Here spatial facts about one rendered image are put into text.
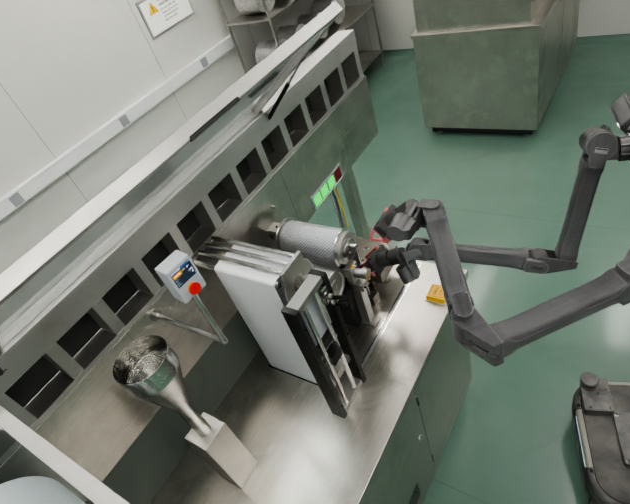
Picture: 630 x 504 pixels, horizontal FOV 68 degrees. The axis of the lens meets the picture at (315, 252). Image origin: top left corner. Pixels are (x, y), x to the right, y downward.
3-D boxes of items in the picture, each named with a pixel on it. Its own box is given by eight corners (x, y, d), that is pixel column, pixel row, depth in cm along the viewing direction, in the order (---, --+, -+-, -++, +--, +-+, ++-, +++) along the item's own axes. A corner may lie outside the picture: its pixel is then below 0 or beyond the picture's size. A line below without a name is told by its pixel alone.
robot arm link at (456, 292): (482, 343, 105) (480, 313, 98) (455, 348, 106) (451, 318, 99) (444, 220, 136) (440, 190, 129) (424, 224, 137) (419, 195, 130)
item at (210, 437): (243, 500, 145) (150, 406, 108) (211, 480, 152) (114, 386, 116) (268, 459, 152) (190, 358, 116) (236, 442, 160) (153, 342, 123)
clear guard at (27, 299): (-19, 309, 68) (-22, 306, 68) (-5, 346, 109) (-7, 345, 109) (330, 15, 125) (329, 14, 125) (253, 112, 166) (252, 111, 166)
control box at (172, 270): (190, 306, 108) (169, 277, 102) (174, 298, 112) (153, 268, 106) (211, 286, 111) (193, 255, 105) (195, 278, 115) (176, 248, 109)
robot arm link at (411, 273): (421, 236, 163) (418, 246, 155) (435, 264, 165) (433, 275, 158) (390, 249, 168) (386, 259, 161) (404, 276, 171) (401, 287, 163)
